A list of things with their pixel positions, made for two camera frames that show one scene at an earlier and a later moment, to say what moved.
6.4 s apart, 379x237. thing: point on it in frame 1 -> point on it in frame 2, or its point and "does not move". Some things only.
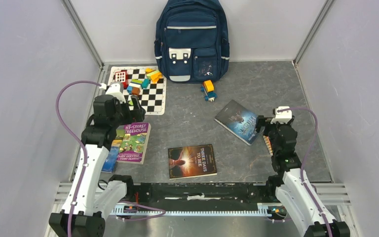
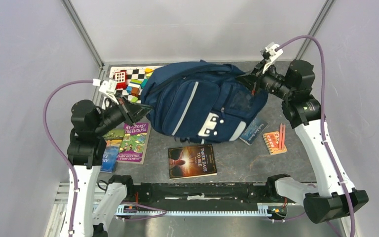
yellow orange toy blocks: [153, 74] does not move
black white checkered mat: [147, 82] does not move
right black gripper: [261, 121] -> [257, 77]
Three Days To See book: [191, 161] does not move
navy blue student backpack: [191, 42] -> [200, 100]
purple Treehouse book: [135, 143] does not move
